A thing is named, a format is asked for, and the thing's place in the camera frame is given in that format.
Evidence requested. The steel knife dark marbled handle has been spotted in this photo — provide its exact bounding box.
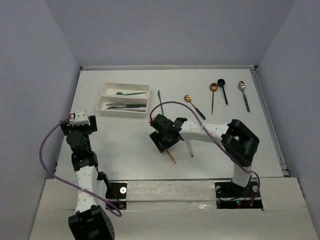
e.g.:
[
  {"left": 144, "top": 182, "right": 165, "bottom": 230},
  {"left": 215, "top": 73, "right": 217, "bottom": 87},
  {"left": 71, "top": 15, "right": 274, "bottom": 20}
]
[{"left": 105, "top": 103, "right": 147, "bottom": 108}]

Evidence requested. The teal plastic spoon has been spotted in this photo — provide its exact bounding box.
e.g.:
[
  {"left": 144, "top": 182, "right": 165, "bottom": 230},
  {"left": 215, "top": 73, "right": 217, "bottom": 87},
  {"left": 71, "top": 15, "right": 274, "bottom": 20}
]
[{"left": 116, "top": 92, "right": 147, "bottom": 96}]

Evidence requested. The teal plastic knife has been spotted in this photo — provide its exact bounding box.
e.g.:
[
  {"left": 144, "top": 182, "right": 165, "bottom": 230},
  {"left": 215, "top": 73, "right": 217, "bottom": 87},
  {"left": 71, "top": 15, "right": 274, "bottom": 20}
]
[{"left": 157, "top": 90, "right": 165, "bottom": 116}]

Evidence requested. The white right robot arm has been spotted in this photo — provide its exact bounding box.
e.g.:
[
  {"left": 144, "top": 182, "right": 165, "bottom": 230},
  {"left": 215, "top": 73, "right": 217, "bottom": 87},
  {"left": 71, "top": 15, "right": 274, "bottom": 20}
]
[{"left": 149, "top": 114, "right": 260, "bottom": 196}]

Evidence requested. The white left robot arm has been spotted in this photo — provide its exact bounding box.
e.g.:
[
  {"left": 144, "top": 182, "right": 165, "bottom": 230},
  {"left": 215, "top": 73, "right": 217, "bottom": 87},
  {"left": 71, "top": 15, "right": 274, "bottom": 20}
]
[{"left": 61, "top": 109, "right": 115, "bottom": 240}]

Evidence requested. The white near tray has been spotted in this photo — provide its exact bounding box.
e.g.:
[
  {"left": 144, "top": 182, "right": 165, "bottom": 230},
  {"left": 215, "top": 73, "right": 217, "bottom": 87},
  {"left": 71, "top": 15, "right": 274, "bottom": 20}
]
[{"left": 96, "top": 95, "right": 149, "bottom": 118}]

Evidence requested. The beige plastic spoon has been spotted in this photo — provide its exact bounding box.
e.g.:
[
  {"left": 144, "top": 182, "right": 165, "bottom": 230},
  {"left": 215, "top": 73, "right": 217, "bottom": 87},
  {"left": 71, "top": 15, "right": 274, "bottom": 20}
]
[{"left": 186, "top": 140, "right": 194, "bottom": 158}]

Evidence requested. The copper spoon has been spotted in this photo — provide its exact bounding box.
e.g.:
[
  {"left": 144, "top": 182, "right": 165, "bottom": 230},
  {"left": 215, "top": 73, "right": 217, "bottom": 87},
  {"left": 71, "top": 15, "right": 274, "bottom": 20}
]
[{"left": 209, "top": 83, "right": 218, "bottom": 115}]

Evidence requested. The black spoon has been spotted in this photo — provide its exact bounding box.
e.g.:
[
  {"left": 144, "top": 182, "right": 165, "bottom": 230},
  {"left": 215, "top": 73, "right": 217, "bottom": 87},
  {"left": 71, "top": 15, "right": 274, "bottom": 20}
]
[{"left": 217, "top": 78, "right": 229, "bottom": 106}]

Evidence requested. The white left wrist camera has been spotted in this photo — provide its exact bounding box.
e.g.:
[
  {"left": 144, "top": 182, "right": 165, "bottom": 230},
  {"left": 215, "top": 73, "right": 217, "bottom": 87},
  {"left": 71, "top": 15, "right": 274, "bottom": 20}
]
[{"left": 69, "top": 109, "right": 90, "bottom": 126}]

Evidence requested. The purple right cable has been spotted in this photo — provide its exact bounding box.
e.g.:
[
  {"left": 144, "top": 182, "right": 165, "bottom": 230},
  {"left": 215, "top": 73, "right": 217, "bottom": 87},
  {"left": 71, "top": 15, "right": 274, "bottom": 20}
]
[{"left": 149, "top": 101, "right": 261, "bottom": 203}]

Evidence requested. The purple cable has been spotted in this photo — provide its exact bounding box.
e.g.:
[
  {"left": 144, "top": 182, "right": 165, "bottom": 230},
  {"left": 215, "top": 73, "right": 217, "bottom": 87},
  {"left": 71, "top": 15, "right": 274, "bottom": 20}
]
[
  {"left": 39, "top": 115, "right": 123, "bottom": 218},
  {"left": 149, "top": 101, "right": 261, "bottom": 203}
]

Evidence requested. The gold spoon green handle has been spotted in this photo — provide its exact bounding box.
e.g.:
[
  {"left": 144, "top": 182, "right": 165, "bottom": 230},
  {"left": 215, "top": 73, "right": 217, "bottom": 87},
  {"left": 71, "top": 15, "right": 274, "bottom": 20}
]
[{"left": 183, "top": 95, "right": 206, "bottom": 120}]

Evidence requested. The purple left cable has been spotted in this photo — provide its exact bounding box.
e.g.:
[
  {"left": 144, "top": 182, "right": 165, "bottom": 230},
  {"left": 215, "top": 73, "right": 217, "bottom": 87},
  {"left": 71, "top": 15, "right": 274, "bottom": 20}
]
[{"left": 39, "top": 115, "right": 123, "bottom": 218}]

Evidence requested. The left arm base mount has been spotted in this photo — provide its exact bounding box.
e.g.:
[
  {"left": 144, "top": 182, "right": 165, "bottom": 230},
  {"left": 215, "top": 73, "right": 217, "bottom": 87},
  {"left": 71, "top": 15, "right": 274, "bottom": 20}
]
[{"left": 105, "top": 181, "right": 128, "bottom": 210}]

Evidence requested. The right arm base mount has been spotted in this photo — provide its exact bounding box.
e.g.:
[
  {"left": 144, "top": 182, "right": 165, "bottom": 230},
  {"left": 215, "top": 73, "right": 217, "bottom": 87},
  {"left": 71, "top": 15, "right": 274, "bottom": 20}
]
[{"left": 215, "top": 181, "right": 263, "bottom": 210}]

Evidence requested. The silver spoon teal handle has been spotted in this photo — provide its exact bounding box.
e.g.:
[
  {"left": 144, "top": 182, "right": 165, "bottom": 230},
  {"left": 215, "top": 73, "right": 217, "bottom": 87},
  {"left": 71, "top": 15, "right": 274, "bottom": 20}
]
[{"left": 238, "top": 80, "right": 251, "bottom": 113}]

